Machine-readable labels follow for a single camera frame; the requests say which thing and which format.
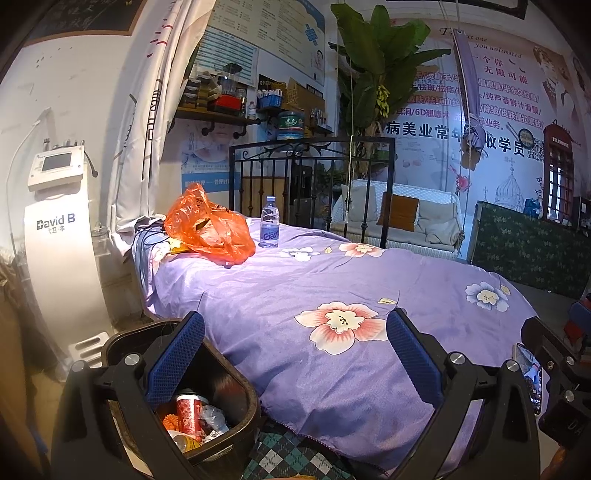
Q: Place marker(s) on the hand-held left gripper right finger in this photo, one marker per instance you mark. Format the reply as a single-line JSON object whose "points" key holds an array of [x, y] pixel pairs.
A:
{"points": [[413, 357]]}

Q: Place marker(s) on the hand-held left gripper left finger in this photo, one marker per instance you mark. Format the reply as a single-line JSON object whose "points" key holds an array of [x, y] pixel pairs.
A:
{"points": [[178, 357]]}

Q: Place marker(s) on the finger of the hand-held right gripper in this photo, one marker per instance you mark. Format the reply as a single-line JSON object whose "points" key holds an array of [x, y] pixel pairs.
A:
{"points": [[581, 318], [549, 346]]}

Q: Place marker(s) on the dark brown trash bin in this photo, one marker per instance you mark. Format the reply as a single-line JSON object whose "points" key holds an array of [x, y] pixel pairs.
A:
{"points": [[221, 378]]}

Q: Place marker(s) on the red patterned paper cup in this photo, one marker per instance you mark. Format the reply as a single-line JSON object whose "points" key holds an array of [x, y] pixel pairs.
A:
{"points": [[189, 415]]}

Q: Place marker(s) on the orange foam fruit net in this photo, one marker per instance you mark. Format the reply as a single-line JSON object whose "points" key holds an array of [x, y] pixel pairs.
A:
{"points": [[170, 421]]}

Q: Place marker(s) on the clear plastic wrapper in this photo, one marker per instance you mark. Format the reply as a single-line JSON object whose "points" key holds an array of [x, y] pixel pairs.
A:
{"points": [[212, 417]]}

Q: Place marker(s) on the white tissue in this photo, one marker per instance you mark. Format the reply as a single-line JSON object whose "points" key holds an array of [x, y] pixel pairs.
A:
{"points": [[217, 434]]}

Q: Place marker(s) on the smartphone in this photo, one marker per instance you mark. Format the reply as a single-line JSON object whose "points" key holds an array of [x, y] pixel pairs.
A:
{"points": [[528, 374]]}

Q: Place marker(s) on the green floral covered counter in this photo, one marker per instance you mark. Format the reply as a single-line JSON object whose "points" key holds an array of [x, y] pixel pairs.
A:
{"points": [[531, 249]]}

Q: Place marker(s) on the black display shelf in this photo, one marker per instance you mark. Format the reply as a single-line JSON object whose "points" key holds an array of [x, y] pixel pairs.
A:
{"points": [[582, 212]]}

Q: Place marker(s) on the white wicker swing sofa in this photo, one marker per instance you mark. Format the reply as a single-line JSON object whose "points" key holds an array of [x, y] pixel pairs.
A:
{"points": [[429, 247]]}

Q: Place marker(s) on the orange plastic bag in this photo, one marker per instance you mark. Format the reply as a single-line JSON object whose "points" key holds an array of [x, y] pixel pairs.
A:
{"points": [[207, 230]]}

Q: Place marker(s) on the purple floral bedsheet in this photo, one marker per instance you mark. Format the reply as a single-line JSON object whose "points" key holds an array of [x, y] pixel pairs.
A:
{"points": [[300, 286]]}

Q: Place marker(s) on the white sofa pillow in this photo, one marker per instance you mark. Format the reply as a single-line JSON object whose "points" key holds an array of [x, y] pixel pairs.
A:
{"points": [[436, 221], [360, 203]]}

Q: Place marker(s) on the glass jar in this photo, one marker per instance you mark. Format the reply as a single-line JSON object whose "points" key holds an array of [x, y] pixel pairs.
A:
{"points": [[100, 240]]}

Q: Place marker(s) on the brown cushion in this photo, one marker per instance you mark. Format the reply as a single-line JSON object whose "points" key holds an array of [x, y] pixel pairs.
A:
{"points": [[399, 212]]}

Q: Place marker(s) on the green checked cloth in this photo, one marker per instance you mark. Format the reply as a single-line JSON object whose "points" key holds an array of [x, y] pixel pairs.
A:
{"points": [[286, 457]]}

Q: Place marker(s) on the red phone booth cabinet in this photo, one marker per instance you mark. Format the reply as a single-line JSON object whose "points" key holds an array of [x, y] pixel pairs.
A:
{"points": [[558, 170]]}

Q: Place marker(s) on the clear water bottle blue label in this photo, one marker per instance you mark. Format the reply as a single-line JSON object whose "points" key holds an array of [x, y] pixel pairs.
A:
{"points": [[269, 230]]}

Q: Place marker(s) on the white beauty machine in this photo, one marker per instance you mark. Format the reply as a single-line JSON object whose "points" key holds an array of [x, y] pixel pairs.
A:
{"points": [[60, 254]]}

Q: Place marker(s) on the wooden panel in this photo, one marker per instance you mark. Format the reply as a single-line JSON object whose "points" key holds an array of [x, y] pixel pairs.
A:
{"points": [[265, 196]]}

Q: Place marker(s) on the black floor appliance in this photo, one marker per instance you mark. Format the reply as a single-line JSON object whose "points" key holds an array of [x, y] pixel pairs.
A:
{"points": [[302, 189]]}

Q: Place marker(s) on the white curtain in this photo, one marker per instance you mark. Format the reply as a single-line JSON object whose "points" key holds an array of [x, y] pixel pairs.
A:
{"points": [[152, 138]]}

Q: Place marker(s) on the blue water jug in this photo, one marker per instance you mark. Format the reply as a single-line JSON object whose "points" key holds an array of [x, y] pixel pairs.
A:
{"points": [[291, 125]]}

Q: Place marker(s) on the red blender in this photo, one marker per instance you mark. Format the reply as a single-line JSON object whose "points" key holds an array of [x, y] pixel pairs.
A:
{"points": [[226, 104]]}

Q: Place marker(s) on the hanging purple umbrella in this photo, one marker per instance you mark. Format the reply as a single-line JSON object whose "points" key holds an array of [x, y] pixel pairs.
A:
{"points": [[466, 78]]}

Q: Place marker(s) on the blue basket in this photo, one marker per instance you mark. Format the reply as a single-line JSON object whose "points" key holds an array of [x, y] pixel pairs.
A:
{"points": [[270, 101]]}

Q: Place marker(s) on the cardboard box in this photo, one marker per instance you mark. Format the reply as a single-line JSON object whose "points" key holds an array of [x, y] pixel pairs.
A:
{"points": [[302, 99]]}

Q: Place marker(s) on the banana plant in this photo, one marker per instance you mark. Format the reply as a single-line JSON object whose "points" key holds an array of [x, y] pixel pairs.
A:
{"points": [[383, 50]]}

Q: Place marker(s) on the dark chalkboard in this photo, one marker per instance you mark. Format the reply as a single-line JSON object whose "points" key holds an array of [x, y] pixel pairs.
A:
{"points": [[83, 18]]}

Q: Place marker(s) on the black iron bed frame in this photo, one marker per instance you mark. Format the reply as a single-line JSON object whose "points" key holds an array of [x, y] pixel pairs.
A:
{"points": [[390, 194]]}

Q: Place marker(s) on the face wall poster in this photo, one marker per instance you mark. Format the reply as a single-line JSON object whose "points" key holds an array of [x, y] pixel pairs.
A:
{"points": [[203, 157]]}

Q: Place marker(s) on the large wall advertisement banner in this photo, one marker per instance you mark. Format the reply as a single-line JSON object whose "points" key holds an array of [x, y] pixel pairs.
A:
{"points": [[429, 152]]}

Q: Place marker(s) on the wooden wall shelf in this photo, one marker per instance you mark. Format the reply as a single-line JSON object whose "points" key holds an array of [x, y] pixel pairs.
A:
{"points": [[207, 115]]}

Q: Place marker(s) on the blue wall poster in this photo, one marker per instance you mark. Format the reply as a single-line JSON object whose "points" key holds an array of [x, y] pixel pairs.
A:
{"points": [[226, 55]]}

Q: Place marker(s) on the white wall chart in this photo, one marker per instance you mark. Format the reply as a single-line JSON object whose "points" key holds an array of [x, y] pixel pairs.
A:
{"points": [[268, 32]]}

